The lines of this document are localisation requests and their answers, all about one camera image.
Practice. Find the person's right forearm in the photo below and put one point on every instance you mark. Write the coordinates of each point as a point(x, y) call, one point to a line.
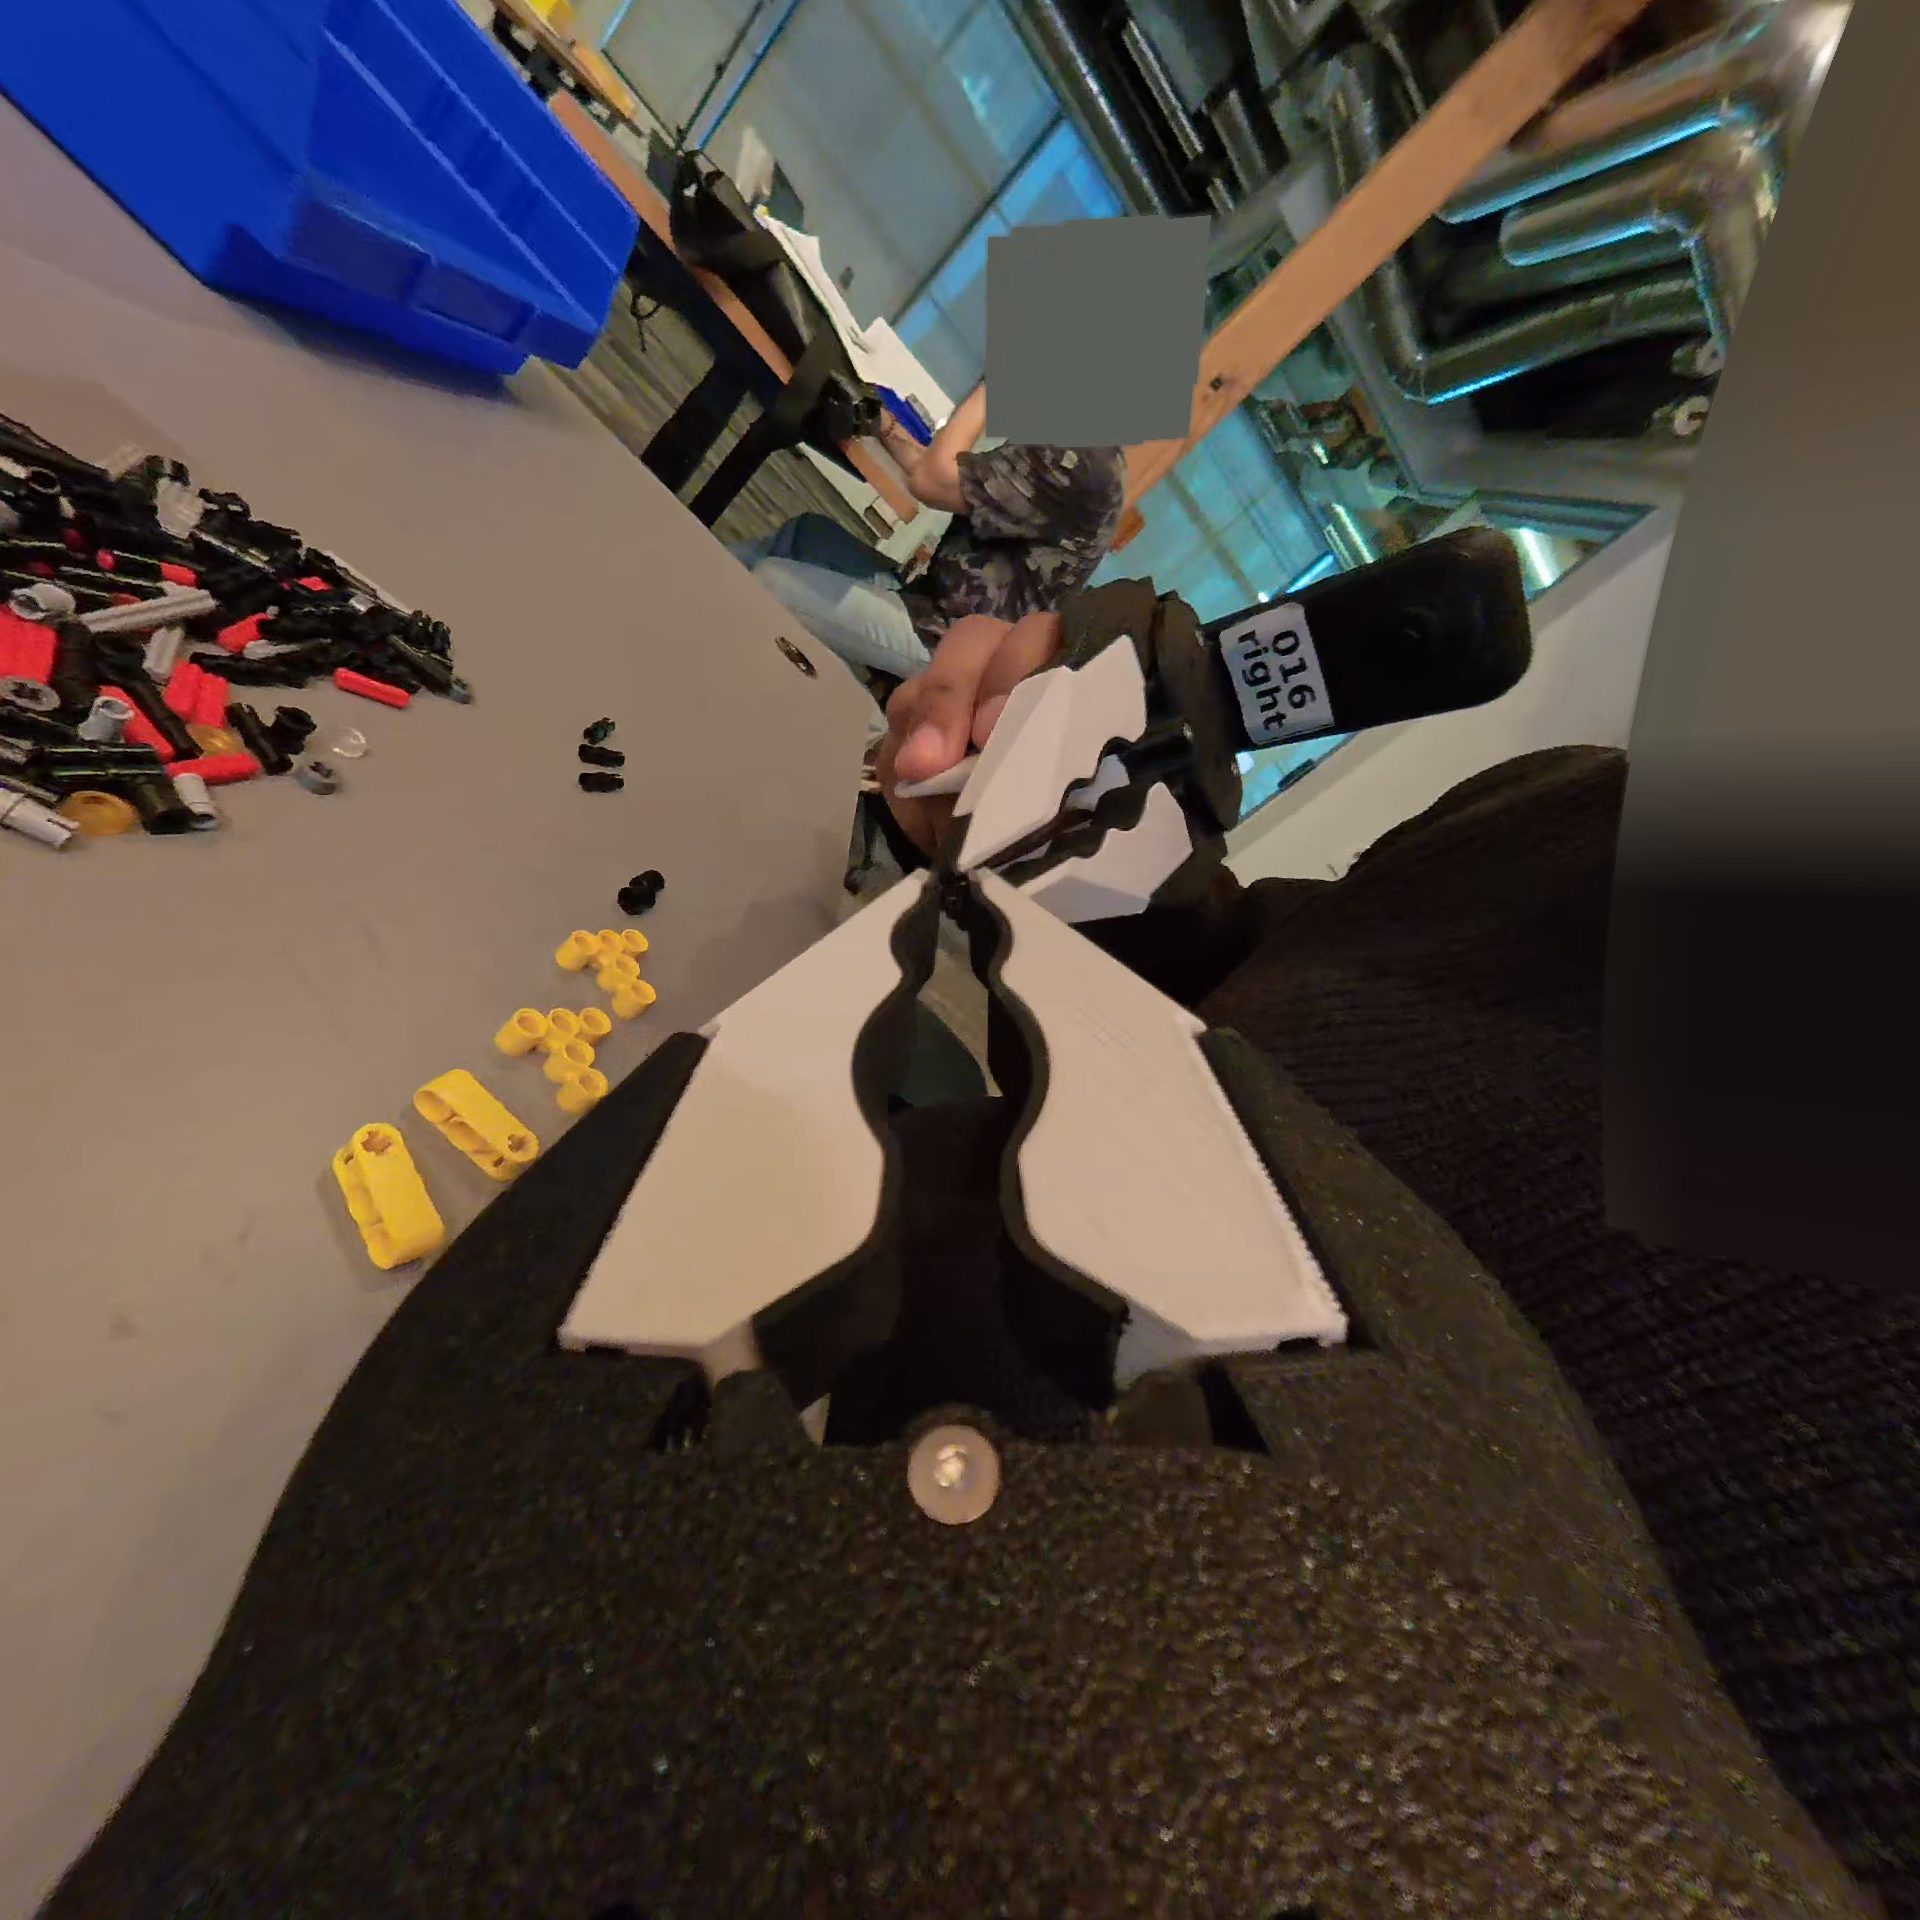
point(1425, 973)

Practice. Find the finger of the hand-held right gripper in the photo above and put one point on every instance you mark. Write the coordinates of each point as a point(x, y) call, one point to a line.
point(1119, 861)
point(1049, 734)

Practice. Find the blue plastic bin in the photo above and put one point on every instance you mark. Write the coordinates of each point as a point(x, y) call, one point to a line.
point(375, 148)

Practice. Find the wooden beam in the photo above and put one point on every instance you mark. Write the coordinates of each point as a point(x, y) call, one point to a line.
point(1348, 254)

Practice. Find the yellow short beam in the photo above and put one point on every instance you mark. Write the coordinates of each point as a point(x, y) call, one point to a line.
point(473, 1123)
point(387, 1196)

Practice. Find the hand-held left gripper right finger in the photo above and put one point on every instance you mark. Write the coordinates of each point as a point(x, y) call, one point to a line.
point(1170, 1171)

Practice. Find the wooden desk with black legs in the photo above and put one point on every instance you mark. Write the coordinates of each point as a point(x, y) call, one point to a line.
point(721, 421)

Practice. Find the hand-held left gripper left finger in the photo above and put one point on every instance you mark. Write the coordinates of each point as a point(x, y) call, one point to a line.
point(721, 1200)

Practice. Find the person's right hand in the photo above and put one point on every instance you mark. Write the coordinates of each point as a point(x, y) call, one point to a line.
point(938, 704)

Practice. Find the silver ventilation duct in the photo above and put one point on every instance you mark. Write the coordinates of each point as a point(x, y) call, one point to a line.
point(1575, 241)

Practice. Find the pile of black red pins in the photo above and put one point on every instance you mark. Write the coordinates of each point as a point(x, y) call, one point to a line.
point(150, 598)

